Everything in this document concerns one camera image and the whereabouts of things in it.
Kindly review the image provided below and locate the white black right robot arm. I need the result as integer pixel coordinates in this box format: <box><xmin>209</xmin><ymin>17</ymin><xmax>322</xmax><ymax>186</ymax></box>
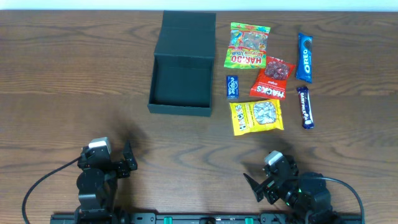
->
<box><xmin>244</xmin><ymin>151</ymin><xmax>344</xmax><ymax>223</ymax></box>

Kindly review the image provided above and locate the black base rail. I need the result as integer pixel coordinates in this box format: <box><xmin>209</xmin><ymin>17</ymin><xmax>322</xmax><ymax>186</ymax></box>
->
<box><xmin>50</xmin><ymin>213</ymin><xmax>362</xmax><ymax>224</ymax></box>

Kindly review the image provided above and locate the blue Oreo cookie pack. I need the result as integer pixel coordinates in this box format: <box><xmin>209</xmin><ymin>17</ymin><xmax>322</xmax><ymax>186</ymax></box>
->
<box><xmin>296</xmin><ymin>33</ymin><xmax>313</xmax><ymax>83</ymax></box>

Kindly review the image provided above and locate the red Hacks candy bag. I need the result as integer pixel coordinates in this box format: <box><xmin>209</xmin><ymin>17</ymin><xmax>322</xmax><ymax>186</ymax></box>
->
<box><xmin>249</xmin><ymin>56</ymin><xmax>296</xmax><ymax>100</ymax></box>

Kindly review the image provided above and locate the blue Eclipse mint box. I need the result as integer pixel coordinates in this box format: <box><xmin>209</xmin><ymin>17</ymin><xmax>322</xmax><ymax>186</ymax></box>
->
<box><xmin>226</xmin><ymin>75</ymin><xmax>239</xmax><ymax>99</ymax></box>

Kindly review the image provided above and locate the green Haribo gummy bag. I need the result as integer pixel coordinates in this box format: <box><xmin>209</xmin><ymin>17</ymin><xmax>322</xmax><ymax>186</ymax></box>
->
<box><xmin>224</xmin><ymin>22</ymin><xmax>271</xmax><ymax>69</ymax></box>

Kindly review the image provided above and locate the dark green box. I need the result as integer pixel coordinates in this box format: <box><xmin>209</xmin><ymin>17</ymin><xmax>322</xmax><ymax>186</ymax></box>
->
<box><xmin>147</xmin><ymin>11</ymin><xmax>216</xmax><ymax>117</ymax></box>

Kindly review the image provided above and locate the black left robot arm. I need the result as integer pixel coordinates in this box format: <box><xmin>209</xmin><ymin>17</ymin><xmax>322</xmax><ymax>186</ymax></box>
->
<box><xmin>76</xmin><ymin>138</ymin><xmax>137</xmax><ymax>223</ymax></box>

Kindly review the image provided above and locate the purple Dairy Milk bar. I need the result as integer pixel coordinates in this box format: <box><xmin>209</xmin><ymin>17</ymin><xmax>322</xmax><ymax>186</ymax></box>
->
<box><xmin>297</xmin><ymin>86</ymin><xmax>315</xmax><ymax>129</ymax></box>

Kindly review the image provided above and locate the yellow Hacks candy bag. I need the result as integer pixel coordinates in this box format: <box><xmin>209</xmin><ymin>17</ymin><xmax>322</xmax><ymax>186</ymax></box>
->
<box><xmin>229</xmin><ymin>100</ymin><xmax>284</xmax><ymax>136</ymax></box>

